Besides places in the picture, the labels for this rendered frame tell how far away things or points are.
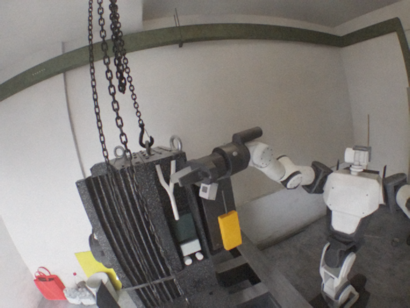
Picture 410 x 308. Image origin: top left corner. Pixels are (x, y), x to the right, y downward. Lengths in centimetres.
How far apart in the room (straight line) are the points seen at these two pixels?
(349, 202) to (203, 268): 72
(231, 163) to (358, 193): 58
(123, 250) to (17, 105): 200
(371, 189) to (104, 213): 103
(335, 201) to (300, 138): 174
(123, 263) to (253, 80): 204
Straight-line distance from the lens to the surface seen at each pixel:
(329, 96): 304
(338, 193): 91
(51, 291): 300
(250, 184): 224
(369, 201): 89
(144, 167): 71
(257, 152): 55
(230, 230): 79
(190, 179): 45
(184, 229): 87
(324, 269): 120
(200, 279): 102
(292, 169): 77
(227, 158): 50
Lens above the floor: 172
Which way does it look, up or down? 10 degrees down
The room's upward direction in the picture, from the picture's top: 12 degrees counter-clockwise
